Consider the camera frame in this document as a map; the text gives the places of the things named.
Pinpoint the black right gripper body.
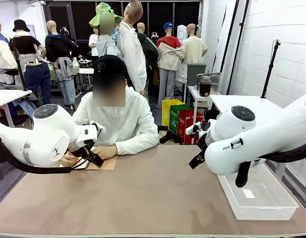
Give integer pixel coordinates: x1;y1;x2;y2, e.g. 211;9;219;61
196;135;208;161

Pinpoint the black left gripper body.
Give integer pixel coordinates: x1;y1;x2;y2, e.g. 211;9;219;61
77;146;99;164

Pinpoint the spiral notebook brown cover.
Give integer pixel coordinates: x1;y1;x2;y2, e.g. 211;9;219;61
59;146;118;171

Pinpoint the person's left forearm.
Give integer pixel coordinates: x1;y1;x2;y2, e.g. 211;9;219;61
115;130;159;156

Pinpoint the person's left hand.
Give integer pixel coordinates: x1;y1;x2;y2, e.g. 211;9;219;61
92;145;118;161

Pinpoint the person's right hand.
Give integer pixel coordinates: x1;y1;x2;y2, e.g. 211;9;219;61
60;151;79;167

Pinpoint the red recycling bin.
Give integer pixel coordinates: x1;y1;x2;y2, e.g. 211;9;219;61
177;110;204;145

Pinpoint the black stand base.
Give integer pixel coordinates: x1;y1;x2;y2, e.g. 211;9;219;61
159;125;182;144

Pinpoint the green recycling bin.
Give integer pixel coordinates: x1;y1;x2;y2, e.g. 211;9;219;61
169;104;193;136

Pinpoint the yellow recycling bin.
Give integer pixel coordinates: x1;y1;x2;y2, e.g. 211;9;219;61
161;99;185;127

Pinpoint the small white side table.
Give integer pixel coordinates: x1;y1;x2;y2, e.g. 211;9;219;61
185;85;219;124

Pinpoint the person in white hoodie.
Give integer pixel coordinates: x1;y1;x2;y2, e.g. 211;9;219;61
72;85;159;156

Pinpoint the dark brown glass jar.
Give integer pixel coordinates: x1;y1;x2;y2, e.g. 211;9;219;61
199;76;212;97

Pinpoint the large white desk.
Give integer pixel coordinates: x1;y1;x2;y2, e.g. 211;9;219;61
209;95;284;124

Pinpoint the grey box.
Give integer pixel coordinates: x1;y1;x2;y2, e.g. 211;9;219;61
187;63;207;87

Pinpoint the white perforated plastic basket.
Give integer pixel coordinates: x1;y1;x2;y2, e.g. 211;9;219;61
217;162;300;221

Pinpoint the blue jeans mannequin form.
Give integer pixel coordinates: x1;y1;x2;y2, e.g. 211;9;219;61
23;60;51;105

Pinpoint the black baseball cap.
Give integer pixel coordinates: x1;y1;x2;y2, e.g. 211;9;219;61
93;55;128;80

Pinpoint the mannequin red beige jacket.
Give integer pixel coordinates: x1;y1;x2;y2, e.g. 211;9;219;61
156;22;186;110

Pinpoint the mannequin cream shirt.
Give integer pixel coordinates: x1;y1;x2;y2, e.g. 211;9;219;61
182;23;208;65

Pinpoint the white work table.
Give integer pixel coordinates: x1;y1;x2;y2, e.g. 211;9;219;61
0;89;32;127

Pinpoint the black tripod stand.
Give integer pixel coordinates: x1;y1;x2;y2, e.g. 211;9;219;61
260;39;282;99

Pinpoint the mannequin green checked hat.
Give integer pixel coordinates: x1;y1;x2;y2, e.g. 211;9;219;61
88;2;123;59

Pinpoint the mannequin black jacket blue collar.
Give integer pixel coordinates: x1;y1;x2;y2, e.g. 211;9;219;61
45;20;81;107

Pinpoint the mannequin dark green jacket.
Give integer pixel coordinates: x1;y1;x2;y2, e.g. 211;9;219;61
137;22;159;75

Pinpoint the tall mannequin white shirt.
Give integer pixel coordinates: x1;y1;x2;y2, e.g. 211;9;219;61
117;0;148;96

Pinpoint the white torso form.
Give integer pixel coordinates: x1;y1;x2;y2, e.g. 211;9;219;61
177;24;188;44

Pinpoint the black slanted pole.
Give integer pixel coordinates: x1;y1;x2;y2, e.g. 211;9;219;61
9;38;28;91

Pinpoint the mannequin black bucket hat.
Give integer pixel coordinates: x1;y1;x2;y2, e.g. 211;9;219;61
9;19;47;75

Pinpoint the mannequin white blue jacket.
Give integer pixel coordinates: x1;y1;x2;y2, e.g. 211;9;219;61
0;21;18;85

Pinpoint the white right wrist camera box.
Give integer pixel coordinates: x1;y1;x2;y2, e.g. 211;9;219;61
185;121;203;137

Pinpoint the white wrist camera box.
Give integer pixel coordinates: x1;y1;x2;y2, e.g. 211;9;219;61
90;120;106;133
185;121;203;137

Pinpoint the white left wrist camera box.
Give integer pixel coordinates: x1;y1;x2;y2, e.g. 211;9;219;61
90;120;106;133

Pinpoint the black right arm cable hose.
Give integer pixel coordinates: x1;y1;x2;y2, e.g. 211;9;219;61
235;141;306;188

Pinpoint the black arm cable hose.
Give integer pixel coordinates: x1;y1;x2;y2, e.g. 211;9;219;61
235;141;306;188
0;136;72;174

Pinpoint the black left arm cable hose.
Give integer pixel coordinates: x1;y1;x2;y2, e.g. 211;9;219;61
0;136;72;174

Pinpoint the black wall pole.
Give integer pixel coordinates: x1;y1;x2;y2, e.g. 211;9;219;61
219;0;240;66
227;0;250;88

